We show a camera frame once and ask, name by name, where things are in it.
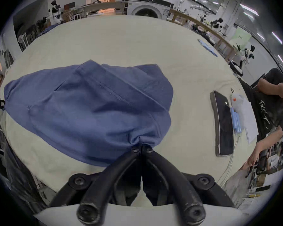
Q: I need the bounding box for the white cable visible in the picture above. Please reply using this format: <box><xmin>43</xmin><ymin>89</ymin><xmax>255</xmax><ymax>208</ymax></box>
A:
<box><xmin>218</xmin><ymin>134</ymin><xmax>240</xmax><ymax>186</ymax></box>

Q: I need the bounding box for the long wooden table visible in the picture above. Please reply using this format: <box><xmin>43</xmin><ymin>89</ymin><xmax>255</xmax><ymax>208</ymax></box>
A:
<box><xmin>169</xmin><ymin>8</ymin><xmax>238</xmax><ymax>63</ymax></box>

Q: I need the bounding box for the dark blue shirt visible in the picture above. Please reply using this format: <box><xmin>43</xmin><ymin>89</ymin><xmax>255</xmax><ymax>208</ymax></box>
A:
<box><xmin>3</xmin><ymin>60</ymin><xmax>174</xmax><ymax>167</ymax></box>

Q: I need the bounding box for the black and white robot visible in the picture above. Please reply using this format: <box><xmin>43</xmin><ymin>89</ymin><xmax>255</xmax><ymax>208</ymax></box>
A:
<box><xmin>48</xmin><ymin>0</ymin><xmax>64</xmax><ymax>24</ymax></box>
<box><xmin>236</xmin><ymin>45</ymin><xmax>255</xmax><ymax>68</ymax></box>

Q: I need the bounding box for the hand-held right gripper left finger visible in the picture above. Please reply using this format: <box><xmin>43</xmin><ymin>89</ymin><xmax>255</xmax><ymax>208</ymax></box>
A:
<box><xmin>48</xmin><ymin>144</ymin><xmax>143</xmax><ymax>225</ymax></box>

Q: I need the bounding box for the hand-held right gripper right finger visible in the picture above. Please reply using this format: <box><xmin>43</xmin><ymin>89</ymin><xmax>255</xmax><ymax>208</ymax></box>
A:
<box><xmin>143</xmin><ymin>144</ymin><xmax>235</xmax><ymax>225</ymax></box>

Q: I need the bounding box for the clear plastic bag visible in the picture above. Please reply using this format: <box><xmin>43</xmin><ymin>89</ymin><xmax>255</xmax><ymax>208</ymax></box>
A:
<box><xmin>230</xmin><ymin>89</ymin><xmax>248</xmax><ymax>129</ymax></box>

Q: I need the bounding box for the blue face mask pack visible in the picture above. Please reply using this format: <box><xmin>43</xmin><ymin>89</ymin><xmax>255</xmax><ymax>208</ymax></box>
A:
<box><xmin>230</xmin><ymin>107</ymin><xmax>242</xmax><ymax>134</ymax></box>

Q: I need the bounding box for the blue flat strip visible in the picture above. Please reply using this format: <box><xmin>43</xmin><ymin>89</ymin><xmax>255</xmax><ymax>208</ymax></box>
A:
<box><xmin>197</xmin><ymin>39</ymin><xmax>218</xmax><ymax>57</ymax></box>

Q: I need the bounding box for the bed with beige sheet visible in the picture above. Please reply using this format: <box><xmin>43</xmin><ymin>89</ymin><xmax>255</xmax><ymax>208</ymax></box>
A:
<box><xmin>0</xmin><ymin>16</ymin><xmax>259</xmax><ymax>195</ymax></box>

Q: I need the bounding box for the black smartphone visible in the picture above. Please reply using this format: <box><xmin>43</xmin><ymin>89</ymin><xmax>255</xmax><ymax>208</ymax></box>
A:
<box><xmin>210</xmin><ymin>90</ymin><xmax>234</xmax><ymax>157</ymax></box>

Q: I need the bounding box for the white washing machine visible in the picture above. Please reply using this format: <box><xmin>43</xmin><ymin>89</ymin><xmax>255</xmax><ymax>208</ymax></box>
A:
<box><xmin>127</xmin><ymin>0</ymin><xmax>173</xmax><ymax>21</ymax></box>

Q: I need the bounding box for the white paper sheet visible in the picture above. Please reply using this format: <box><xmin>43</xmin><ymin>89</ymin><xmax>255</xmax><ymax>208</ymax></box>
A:
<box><xmin>241</xmin><ymin>100</ymin><xmax>259</xmax><ymax>144</ymax></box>

